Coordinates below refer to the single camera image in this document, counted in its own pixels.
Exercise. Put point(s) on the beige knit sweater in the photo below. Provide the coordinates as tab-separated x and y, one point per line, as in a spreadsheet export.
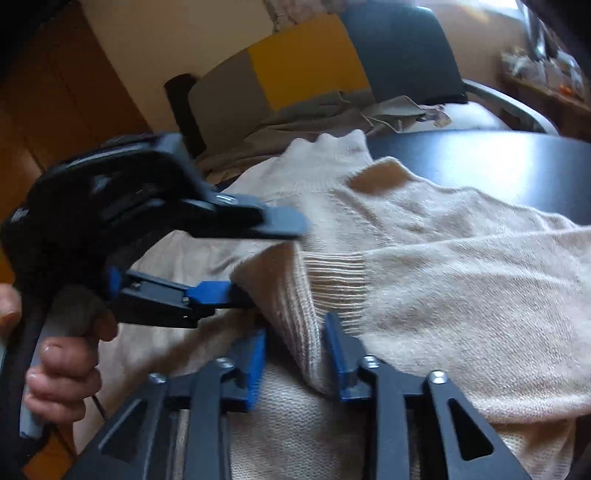
438	277

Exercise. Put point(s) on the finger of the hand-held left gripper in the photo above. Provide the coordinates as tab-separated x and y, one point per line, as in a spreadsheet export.
207	295
277	224

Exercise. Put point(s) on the person's left hand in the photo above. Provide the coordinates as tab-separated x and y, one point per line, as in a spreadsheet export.
64	374

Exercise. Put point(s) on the bright window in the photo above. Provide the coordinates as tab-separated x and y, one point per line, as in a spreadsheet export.
466	3

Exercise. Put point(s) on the black bolster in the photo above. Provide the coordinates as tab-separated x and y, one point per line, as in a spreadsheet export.
180	110

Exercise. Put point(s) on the grey hanging cloth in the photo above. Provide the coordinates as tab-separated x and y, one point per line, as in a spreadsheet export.
539	37

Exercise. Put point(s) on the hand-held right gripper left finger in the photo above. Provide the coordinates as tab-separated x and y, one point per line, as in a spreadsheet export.
256	369

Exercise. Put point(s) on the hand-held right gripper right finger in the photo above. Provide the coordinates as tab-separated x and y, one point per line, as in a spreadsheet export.
339	364

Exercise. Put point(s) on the wooden wardrobe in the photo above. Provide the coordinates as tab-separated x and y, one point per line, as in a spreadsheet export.
55	92

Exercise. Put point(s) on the grey yellow blue sofa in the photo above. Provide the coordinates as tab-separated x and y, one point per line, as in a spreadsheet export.
304	60

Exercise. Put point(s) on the pair of oranges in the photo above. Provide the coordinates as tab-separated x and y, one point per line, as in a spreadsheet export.
564	90

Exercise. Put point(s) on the grey garment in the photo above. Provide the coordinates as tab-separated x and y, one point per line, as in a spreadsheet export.
300	124

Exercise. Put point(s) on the patterned window curtain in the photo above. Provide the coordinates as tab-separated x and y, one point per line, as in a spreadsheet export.
300	11

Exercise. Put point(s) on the white printed cushion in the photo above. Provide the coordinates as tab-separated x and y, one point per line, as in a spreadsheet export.
471	117

